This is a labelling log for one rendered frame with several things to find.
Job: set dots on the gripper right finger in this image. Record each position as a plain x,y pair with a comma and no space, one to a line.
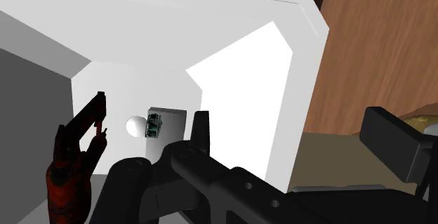
393,141

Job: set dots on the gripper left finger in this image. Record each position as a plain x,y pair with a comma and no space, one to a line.
191,178

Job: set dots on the grey rectangular block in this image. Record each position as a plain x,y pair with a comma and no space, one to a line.
172,127

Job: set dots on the small green patterned box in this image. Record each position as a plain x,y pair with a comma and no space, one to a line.
153,126

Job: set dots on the white ball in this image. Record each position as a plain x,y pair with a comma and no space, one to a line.
134,126

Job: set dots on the dark red black hand tool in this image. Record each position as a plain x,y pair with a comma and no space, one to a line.
68,182

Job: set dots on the white table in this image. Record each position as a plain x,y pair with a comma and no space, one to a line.
164,38

